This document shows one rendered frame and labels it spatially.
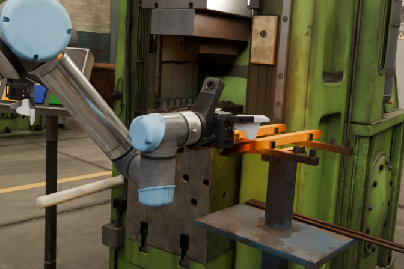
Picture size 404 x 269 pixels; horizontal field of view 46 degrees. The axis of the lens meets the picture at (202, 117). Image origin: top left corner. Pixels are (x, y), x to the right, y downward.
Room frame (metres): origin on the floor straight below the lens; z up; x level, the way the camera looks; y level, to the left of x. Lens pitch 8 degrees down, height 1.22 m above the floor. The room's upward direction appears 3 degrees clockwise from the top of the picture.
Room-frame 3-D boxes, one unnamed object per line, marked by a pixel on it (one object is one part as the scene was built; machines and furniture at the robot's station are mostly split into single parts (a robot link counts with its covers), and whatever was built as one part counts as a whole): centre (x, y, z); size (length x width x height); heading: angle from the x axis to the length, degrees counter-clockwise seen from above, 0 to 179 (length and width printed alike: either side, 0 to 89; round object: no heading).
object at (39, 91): (1.91, 0.66, 1.01); 0.07 x 0.05 x 0.07; 82
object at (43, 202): (1.91, 0.47, 0.62); 0.44 x 0.05 x 0.05; 147
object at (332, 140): (1.29, -0.33, 0.98); 0.23 x 0.06 x 0.02; 140
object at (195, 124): (1.05, 0.03, 1.05); 0.08 x 0.05 x 0.08; 48
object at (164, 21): (1.98, 0.02, 1.32); 0.42 x 0.20 x 0.10; 147
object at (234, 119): (1.12, -0.08, 1.06); 0.09 x 0.05 x 0.02; 102
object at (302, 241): (1.37, -0.24, 0.71); 0.40 x 0.30 x 0.02; 50
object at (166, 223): (1.96, -0.03, 0.69); 0.56 x 0.38 x 0.45; 147
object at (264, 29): (1.74, -0.20, 1.27); 0.09 x 0.02 x 0.17; 57
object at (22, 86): (1.65, 0.63, 1.07); 0.09 x 0.08 x 0.12; 122
